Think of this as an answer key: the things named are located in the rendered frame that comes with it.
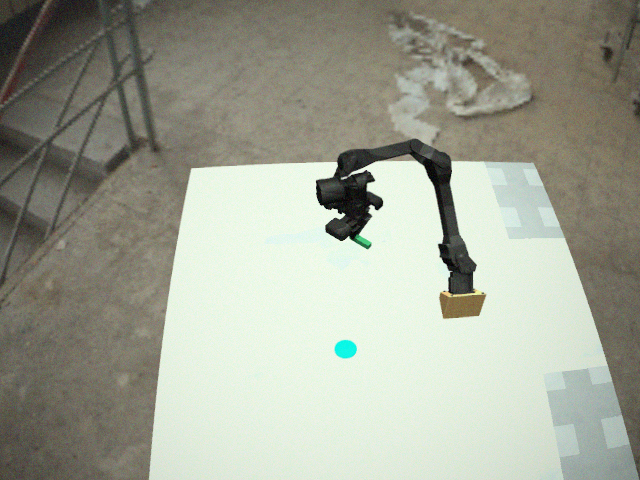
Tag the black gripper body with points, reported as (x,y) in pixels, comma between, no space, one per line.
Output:
(354,211)

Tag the green rectangular post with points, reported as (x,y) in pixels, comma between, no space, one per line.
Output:
(362,241)

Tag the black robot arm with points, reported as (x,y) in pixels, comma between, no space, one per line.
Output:
(438,165)

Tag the cyan circle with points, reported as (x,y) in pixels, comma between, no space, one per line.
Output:
(345,349)

